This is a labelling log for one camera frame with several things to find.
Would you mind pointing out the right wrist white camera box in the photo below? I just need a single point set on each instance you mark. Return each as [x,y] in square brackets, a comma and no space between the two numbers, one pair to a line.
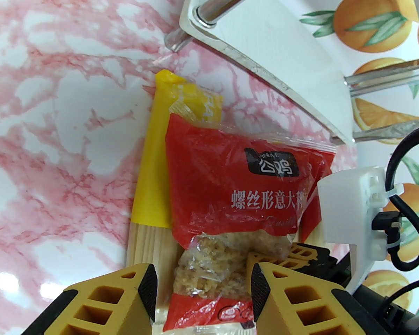
[349,201]

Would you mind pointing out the yellow spaghetti pack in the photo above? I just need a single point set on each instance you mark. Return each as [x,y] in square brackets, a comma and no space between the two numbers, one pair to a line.
[150,173]

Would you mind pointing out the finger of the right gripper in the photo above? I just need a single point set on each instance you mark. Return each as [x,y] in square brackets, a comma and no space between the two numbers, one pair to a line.
[269,261]
[309,255]

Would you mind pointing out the white two-tier shelf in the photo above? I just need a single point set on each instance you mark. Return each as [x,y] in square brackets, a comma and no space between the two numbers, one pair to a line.
[282,30]

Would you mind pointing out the red spaghetti pack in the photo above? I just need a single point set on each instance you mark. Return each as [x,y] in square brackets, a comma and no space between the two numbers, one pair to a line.
[309,215]

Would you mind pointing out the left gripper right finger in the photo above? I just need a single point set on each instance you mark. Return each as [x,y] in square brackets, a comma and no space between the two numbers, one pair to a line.
[300,305]

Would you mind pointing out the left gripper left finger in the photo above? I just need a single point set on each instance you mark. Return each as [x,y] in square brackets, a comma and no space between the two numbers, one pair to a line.
[101,302]

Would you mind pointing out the red fusilli pasta bag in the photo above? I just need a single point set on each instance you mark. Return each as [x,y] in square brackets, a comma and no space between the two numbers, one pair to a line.
[230,173]

